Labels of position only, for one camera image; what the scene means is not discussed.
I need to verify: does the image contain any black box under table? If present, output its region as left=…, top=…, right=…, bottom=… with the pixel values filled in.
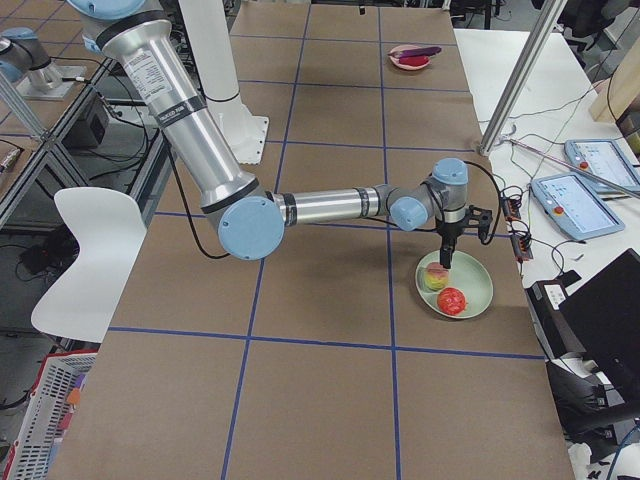
left=62, top=97, right=109, bottom=149

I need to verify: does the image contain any white chair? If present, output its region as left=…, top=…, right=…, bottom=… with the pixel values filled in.
left=31, top=187, right=147, bottom=343

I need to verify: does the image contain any red white plastic basket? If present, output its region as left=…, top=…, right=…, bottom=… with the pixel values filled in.
left=2, top=350, right=97, bottom=479

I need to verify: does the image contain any red yellow pomegranate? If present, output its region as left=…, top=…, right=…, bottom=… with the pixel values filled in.
left=436, top=287, right=467, bottom=316

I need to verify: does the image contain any red chili pepper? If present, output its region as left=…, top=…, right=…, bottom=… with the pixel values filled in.
left=397, top=56, right=430, bottom=70

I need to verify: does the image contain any purple eggplant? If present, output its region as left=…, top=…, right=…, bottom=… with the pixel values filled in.
left=390, top=46, right=442, bottom=59

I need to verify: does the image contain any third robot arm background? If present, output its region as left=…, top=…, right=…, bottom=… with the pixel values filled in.
left=1, top=27, right=86, bottom=101

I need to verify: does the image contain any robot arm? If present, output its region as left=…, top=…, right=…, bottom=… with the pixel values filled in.
left=71, top=1, right=497, bottom=268

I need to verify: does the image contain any black computer monitor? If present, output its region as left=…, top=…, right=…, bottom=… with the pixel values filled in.
left=560, top=248, right=639, bottom=396

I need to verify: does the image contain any teach pendant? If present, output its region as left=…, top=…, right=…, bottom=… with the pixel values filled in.
left=531, top=173, right=625, bottom=241
left=564, top=139, right=639, bottom=193

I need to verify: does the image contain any aluminium frame post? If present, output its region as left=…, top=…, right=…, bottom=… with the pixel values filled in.
left=478, top=0, right=567, bottom=157

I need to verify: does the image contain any green plate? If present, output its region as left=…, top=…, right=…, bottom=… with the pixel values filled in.
left=415, top=251, right=493, bottom=320

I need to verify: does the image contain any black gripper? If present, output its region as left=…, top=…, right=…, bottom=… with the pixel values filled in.
left=435, top=205, right=493, bottom=270

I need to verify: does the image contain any pink yellow peach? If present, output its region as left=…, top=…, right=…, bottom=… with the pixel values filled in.
left=423, top=262, right=449, bottom=291

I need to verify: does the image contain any near teach pendant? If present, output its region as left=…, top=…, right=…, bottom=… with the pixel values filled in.
left=531, top=173, right=625, bottom=241

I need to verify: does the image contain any pink plate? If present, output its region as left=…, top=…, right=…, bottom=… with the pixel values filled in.
left=388, top=45, right=430, bottom=71

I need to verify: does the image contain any far teach pendant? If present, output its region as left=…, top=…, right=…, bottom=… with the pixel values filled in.
left=564, top=139, right=639, bottom=193

